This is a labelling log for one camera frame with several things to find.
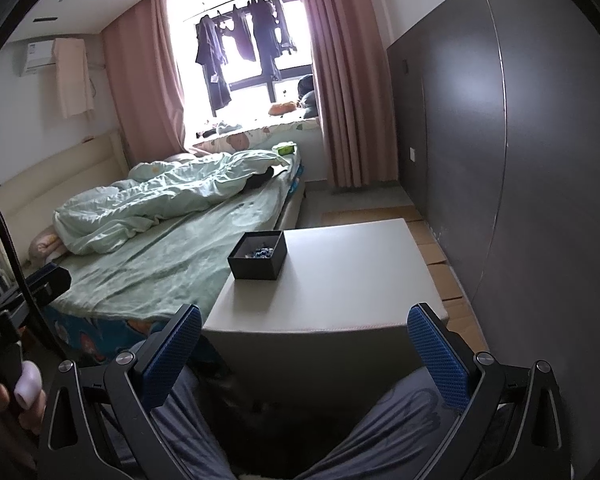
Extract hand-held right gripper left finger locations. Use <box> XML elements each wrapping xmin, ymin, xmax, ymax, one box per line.
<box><xmin>40</xmin><ymin>304</ymin><xmax>203</xmax><ymax>480</ymax></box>

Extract black garment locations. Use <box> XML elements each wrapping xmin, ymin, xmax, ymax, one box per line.
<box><xmin>242</xmin><ymin>167</ymin><xmax>276</xmax><ymax>192</ymax></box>

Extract person's grey pants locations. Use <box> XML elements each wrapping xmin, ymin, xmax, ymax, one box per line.
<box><xmin>105</xmin><ymin>360</ymin><xmax>469</xmax><ymax>480</ymax></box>

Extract black braided cable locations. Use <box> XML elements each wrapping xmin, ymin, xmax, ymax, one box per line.
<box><xmin>0</xmin><ymin>189</ymin><xmax>49</xmax><ymax>362</ymax></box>

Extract white air conditioner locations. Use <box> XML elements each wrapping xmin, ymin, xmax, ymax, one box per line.
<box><xmin>12</xmin><ymin>37</ymin><xmax>106</xmax><ymax>79</ymax></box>

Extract light green quilt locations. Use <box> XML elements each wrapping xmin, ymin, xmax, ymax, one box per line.
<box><xmin>54</xmin><ymin>149</ymin><xmax>294</xmax><ymax>256</ymax></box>

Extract cream hanging cloth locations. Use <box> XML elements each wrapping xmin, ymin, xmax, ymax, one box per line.
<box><xmin>54</xmin><ymin>36</ymin><xmax>95</xmax><ymax>120</ymax></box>

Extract cream padded headboard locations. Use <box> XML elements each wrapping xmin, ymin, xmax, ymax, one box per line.
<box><xmin>0</xmin><ymin>129</ymin><xmax>131</xmax><ymax>271</ymax></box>

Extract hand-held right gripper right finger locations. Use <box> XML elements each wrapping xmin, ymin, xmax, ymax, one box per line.
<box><xmin>406</xmin><ymin>302</ymin><xmax>576</xmax><ymax>480</ymax></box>

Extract black jewelry box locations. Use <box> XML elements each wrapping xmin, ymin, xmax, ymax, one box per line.
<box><xmin>227</xmin><ymin>230</ymin><xmax>288</xmax><ymax>281</ymax></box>

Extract dark hanging garment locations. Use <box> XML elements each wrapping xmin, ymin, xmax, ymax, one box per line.
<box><xmin>250</xmin><ymin>0</ymin><xmax>299</xmax><ymax>81</ymax></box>
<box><xmin>227</xmin><ymin>5</ymin><xmax>256</xmax><ymax>64</ymax></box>
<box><xmin>195</xmin><ymin>16</ymin><xmax>232</xmax><ymax>116</ymax></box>

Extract window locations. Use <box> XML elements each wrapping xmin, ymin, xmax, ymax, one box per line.
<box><xmin>165</xmin><ymin>0</ymin><xmax>314</xmax><ymax>134</ymax></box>

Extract low white table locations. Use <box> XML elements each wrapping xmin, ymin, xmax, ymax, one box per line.
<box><xmin>201</xmin><ymin>217</ymin><xmax>451</xmax><ymax>406</ymax></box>

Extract pink printed pillow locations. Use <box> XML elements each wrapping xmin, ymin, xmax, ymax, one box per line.
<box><xmin>27</xmin><ymin>225</ymin><xmax>66</xmax><ymax>262</ymax></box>

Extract pink curtain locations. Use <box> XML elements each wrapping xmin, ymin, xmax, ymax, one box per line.
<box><xmin>294</xmin><ymin>0</ymin><xmax>399</xmax><ymax>194</ymax></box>
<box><xmin>102</xmin><ymin>0</ymin><xmax>189</xmax><ymax>167</ymax></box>

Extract person's left hand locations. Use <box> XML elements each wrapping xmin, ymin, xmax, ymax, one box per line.
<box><xmin>0</xmin><ymin>362</ymin><xmax>48</xmax><ymax>472</ymax></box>

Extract dark grey plush toy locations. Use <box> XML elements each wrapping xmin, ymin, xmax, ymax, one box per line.
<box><xmin>296</xmin><ymin>74</ymin><xmax>319</xmax><ymax>121</ymax></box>

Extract printed window seat cushion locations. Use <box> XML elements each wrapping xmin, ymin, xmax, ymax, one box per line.
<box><xmin>192</xmin><ymin>122</ymin><xmax>321</xmax><ymax>156</ymax></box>

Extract bed with green sheet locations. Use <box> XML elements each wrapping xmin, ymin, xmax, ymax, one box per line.
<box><xmin>0</xmin><ymin>129</ymin><xmax>309</xmax><ymax>367</ymax></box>

